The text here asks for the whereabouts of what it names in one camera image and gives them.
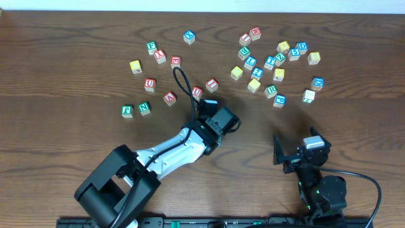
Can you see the red I block far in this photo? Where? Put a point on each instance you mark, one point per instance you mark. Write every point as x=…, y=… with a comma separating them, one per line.
x=245, y=39

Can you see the red u block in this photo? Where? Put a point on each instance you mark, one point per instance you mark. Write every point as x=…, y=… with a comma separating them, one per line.
x=150, y=85
x=197, y=93

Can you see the blue 2 block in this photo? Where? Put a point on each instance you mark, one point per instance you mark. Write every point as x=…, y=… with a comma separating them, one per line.
x=257, y=73

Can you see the yellow hammer block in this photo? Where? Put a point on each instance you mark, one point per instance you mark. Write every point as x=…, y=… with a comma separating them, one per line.
x=278, y=74

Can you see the blue D block right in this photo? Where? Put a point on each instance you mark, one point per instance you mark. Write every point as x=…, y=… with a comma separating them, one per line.
x=317, y=84

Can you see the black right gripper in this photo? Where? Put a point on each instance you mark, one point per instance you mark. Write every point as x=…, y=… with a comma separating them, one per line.
x=295, y=158

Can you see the green F block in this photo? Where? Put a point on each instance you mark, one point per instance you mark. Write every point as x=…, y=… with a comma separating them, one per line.
x=151, y=47

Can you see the blue D block far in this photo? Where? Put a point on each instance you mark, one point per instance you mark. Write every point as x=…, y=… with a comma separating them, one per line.
x=302, y=47

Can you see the green B block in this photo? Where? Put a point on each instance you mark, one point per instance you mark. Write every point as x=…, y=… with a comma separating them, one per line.
x=244, y=53

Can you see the blue P block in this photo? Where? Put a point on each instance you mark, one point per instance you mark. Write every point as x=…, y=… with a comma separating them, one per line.
x=279, y=101

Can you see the green R block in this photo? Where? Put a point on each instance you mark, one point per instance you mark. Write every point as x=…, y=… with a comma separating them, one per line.
x=271, y=91

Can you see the red A block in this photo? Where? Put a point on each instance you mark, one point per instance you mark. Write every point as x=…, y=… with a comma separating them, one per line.
x=169, y=98

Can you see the yellow pineapple block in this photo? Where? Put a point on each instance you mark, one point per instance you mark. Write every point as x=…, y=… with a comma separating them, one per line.
x=236, y=73

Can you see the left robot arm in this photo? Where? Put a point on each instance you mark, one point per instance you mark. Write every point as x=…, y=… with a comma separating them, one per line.
x=116, y=192

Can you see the red U block right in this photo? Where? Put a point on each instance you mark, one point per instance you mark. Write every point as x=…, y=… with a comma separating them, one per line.
x=197, y=93

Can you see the red Y block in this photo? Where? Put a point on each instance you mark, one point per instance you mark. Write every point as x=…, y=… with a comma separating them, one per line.
x=160, y=56

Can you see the yellow 8 block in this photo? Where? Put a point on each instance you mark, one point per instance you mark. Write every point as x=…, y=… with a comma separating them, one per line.
x=314, y=58

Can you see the green 7 block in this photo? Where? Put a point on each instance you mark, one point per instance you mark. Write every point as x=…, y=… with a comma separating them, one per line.
x=308, y=96

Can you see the blue T block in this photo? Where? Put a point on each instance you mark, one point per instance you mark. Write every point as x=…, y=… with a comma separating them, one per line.
x=270, y=63

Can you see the yellow far block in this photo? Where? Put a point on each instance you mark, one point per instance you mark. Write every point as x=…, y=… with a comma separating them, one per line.
x=283, y=47

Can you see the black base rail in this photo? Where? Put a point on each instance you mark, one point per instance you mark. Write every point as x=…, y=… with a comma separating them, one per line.
x=159, y=222

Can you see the red U block left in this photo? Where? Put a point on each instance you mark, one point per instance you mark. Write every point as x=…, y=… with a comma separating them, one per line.
x=150, y=85

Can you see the red E block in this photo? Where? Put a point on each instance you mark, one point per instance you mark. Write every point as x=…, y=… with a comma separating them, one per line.
x=175, y=61

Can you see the green Z block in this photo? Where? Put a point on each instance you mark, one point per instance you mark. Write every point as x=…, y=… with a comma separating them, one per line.
x=280, y=58

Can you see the red M block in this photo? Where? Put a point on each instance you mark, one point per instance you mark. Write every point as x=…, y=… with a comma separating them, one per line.
x=255, y=33

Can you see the blue 5 block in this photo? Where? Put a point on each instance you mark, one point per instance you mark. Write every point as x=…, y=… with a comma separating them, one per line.
x=294, y=54

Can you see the green J block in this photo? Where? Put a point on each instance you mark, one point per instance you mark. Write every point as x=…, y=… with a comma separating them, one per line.
x=127, y=111

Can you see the blue L block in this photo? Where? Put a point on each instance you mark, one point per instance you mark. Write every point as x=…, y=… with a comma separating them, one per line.
x=250, y=63

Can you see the yellow acorn block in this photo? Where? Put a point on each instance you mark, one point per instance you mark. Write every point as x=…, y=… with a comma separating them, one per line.
x=135, y=67

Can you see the green N block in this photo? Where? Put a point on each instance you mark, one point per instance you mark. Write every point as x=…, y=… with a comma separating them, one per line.
x=144, y=108

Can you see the blue d block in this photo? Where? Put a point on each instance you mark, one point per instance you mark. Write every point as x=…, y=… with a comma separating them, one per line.
x=317, y=84
x=302, y=47

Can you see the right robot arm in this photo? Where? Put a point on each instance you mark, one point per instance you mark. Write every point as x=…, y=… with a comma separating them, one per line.
x=325, y=196

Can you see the red i block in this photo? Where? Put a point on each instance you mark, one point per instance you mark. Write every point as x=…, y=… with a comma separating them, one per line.
x=245, y=39
x=212, y=85

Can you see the blue X block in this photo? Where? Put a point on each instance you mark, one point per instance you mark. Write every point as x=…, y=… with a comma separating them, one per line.
x=189, y=37

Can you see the yellow S block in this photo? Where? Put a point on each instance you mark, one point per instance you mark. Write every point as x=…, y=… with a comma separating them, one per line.
x=254, y=85

